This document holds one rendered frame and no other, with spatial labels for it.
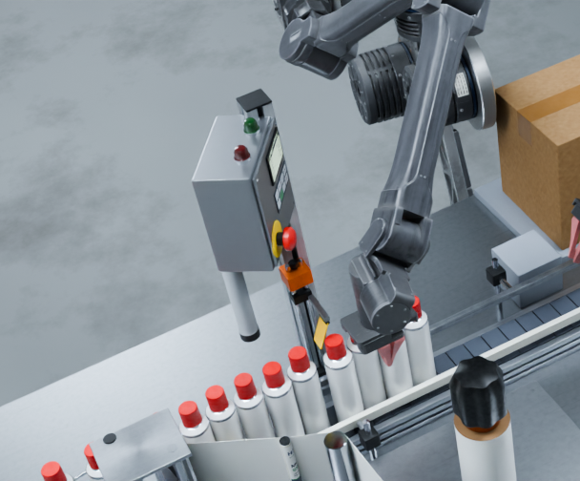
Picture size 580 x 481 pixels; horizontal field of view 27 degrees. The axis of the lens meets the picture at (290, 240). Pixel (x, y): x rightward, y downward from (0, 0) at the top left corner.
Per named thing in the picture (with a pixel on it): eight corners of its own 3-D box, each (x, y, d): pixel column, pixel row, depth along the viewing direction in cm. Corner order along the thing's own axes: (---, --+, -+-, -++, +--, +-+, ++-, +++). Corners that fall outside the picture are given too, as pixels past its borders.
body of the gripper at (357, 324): (420, 324, 178) (414, 287, 173) (361, 353, 176) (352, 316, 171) (399, 300, 183) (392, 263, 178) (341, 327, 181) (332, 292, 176)
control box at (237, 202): (217, 273, 192) (190, 180, 180) (239, 205, 204) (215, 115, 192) (279, 272, 190) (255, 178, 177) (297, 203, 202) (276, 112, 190)
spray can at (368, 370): (358, 413, 218) (340, 334, 205) (361, 391, 222) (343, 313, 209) (385, 413, 217) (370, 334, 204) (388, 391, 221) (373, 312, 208)
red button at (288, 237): (272, 238, 187) (291, 237, 186) (277, 221, 190) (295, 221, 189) (277, 256, 189) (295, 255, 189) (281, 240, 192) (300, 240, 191)
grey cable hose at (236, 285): (244, 345, 209) (218, 256, 195) (237, 333, 211) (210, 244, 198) (263, 336, 209) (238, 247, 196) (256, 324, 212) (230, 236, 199)
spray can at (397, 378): (402, 409, 217) (386, 330, 204) (381, 396, 220) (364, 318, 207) (420, 392, 219) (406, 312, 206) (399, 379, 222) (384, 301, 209)
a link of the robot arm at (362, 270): (379, 241, 174) (341, 254, 173) (394, 270, 168) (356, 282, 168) (385, 277, 178) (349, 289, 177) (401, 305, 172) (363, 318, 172)
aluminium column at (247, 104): (317, 396, 230) (246, 111, 187) (307, 381, 233) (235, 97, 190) (338, 386, 231) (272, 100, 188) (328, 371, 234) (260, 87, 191)
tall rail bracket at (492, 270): (509, 342, 231) (504, 280, 221) (489, 320, 237) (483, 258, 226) (524, 334, 232) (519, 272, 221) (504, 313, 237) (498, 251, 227)
